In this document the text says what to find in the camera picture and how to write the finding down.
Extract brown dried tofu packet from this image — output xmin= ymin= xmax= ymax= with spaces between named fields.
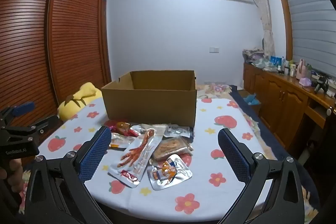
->
xmin=151 ymin=136 xmax=194 ymax=161

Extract silver packet with navy edge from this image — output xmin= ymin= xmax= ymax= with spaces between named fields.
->
xmin=163 ymin=124 xmax=195 ymax=139

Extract brown louvered wardrobe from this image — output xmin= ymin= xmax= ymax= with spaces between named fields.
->
xmin=0 ymin=0 xmax=111 ymax=132

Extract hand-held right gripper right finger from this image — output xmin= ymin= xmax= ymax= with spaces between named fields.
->
xmin=217 ymin=128 xmax=306 ymax=224

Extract long silver chicken feet packet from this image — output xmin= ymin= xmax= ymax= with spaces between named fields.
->
xmin=107 ymin=128 xmax=164 ymax=189

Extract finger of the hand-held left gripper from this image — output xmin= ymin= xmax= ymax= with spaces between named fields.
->
xmin=0 ymin=101 xmax=35 ymax=126
xmin=5 ymin=115 xmax=60 ymax=141

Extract wooden sideboard cabinet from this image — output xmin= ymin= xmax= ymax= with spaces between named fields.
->
xmin=243 ymin=61 xmax=336 ymax=159

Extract orange jelly cup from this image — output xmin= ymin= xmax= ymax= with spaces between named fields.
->
xmin=115 ymin=121 xmax=132 ymax=134

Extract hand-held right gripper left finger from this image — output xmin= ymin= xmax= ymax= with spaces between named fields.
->
xmin=24 ymin=126 xmax=112 ymax=224

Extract white window blinds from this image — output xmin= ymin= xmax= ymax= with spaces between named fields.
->
xmin=278 ymin=0 xmax=336 ymax=83

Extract small black tripod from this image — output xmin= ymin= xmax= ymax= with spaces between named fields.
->
xmin=313 ymin=76 xmax=331 ymax=96

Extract floral navy-edged quilt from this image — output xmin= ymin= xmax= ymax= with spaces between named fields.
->
xmin=22 ymin=82 xmax=322 ymax=214

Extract long silver orange packet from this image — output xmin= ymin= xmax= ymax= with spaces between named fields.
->
xmin=109 ymin=133 xmax=142 ymax=151

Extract floral cloth pile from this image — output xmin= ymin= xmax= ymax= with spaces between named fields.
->
xmin=243 ymin=47 xmax=266 ymax=65

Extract person's left hand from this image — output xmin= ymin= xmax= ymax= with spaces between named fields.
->
xmin=0 ymin=158 xmax=25 ymax=194

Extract purple pouch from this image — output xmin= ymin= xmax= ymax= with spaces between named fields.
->
xmin=299 ymin=77 xmax=314 ymax=88

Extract blue white box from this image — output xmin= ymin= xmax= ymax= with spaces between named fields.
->
xmin=269 ymin=55 xmax=284 ymax=66

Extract blue plastic bag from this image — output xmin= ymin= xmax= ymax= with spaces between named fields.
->
xmin=243 ymin=92 xmax=260 ymax=105

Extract strawberry printed bed sheet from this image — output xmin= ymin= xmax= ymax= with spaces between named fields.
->
xmin=37 ymin=96 xmax=266 ymax=217

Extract pale floral curtain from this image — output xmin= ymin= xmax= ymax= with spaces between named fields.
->
xmin=249 ymin=0 xmax=276 ymax=57

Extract yellow plush toy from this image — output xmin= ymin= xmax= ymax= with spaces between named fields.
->
xmin=57 ymin=82 xmax=103 ymax=121

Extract wooden window frame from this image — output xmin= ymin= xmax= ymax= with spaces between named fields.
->
xmin=271 ymin=0 xmax=294 ymax=62

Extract brown cardboard box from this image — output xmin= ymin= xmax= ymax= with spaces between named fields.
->
xmin=101 ymin=70 xmax=197 ymax=128

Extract pink snack wrapper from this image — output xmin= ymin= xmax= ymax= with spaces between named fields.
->
xmin=103 ymin=119 xmax=139 ymax=138

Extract silver pouch with cartoon print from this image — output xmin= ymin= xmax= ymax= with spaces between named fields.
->
xmin=147 ymin=153 xmax=193 ymax=191

